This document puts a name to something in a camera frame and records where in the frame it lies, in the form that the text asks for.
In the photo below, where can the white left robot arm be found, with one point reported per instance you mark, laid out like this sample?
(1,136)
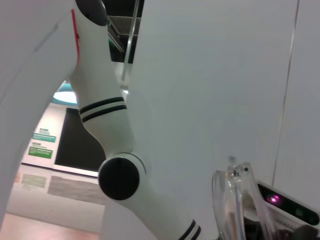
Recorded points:
(105,130)

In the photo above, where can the left wrist camera unit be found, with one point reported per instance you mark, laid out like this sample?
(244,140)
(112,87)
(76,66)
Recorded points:
(287,202)

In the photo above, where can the round teal ceiling lamp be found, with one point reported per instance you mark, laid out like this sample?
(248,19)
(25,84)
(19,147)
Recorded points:
(65,96)

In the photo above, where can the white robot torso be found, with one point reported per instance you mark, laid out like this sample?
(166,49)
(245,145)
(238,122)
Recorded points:
(30,62)

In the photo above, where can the clear white glasses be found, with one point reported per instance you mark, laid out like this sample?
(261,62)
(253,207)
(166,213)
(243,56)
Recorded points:
(235,190)

